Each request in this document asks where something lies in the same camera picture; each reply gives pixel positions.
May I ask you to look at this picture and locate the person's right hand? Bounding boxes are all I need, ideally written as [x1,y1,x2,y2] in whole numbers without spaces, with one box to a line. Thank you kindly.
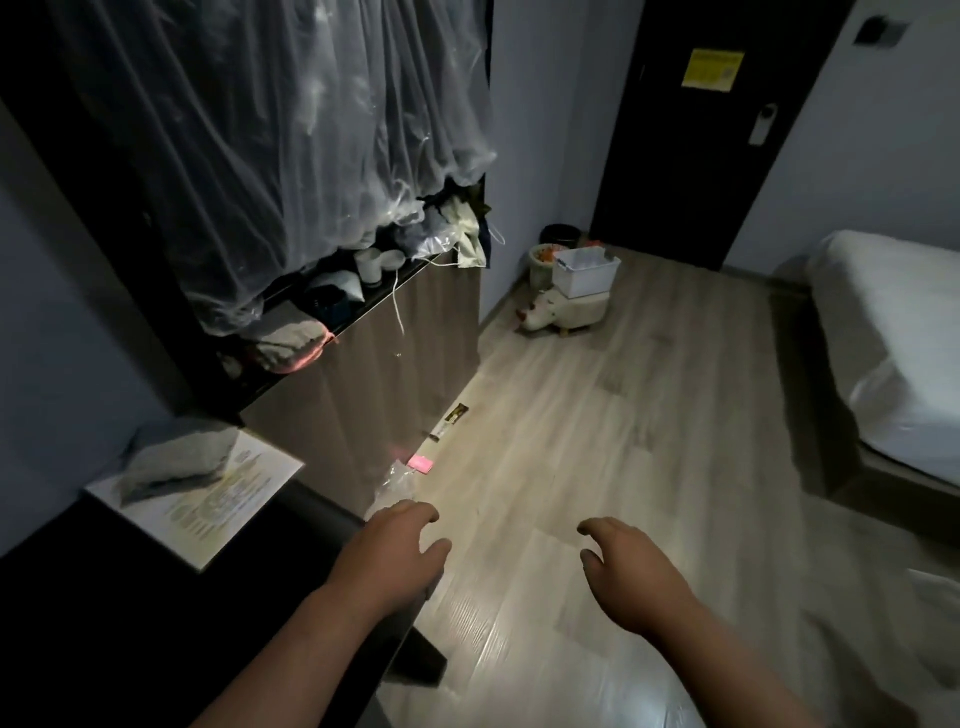
[577,517,703,639]

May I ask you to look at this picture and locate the person's left hand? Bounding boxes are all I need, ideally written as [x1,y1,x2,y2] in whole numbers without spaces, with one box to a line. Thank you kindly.
[326,500,454,624]

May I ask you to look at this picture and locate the white plastic basket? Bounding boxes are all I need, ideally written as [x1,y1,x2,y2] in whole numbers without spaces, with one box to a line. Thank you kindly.
[552,245,622,300]

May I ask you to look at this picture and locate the person's left forearm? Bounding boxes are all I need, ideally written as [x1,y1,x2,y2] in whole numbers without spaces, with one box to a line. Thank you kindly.
[191,584,391,728]

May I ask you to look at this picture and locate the person's right forearm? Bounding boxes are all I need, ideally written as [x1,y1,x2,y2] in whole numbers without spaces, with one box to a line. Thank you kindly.
[644,599,826,728]

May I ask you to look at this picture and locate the clear crumpled plastic wrap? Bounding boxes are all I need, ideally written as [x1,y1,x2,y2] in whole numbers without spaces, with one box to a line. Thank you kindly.
[365,461,418,519]

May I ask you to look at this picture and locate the small yellow black wrapper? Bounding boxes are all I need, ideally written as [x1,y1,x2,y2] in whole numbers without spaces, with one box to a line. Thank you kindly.
[428,403,471,442]

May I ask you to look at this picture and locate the white printed paper sheet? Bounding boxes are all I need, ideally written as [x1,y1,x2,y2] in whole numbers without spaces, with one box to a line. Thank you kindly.
[84,428,306,573]

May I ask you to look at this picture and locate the dark wood wardrobe unit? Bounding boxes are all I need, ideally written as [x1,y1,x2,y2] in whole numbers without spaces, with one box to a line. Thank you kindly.
[0,0,496,519]

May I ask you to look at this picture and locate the grey folded towel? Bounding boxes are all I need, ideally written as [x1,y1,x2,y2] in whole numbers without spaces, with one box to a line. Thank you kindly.
[116,418,241,505]

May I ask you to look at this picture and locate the grey and pink cloth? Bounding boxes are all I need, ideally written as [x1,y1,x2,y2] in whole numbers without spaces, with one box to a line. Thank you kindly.
[239,318,339,375]

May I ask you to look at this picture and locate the black glossy table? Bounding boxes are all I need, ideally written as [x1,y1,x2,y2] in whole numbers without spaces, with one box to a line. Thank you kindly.
[0,479,451,728]

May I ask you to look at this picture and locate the pale green waste bin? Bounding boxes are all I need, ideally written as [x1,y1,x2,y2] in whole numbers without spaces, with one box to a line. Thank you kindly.
[528,243,571,292]

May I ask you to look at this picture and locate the white crumpled cloth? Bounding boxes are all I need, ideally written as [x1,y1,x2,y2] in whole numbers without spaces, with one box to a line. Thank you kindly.
[438,196,490,270]

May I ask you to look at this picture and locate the bed with white duvet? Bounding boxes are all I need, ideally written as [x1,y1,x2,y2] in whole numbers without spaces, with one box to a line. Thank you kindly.
[806,229,960,541]

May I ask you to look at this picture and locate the dark door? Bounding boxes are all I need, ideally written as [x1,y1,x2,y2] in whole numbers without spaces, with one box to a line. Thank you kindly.
[590,0,856,271]

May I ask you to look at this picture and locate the clear plastic cover sheet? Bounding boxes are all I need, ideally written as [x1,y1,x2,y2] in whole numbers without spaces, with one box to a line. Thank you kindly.
[48,0,498,337]

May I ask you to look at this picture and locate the yellow door sign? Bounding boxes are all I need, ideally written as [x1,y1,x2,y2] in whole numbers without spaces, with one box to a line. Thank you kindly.
[680,48,746,94]

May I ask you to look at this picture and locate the white cable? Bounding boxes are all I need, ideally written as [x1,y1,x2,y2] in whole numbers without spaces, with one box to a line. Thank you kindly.
[388,253,460,360]

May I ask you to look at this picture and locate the silver door lock handle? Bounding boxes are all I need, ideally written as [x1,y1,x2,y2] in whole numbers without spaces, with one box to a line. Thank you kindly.
[748,103,780,148]

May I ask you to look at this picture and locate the dark wall switch panel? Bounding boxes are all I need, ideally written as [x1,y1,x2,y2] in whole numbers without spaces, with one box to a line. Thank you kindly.
[853,14,911,50]

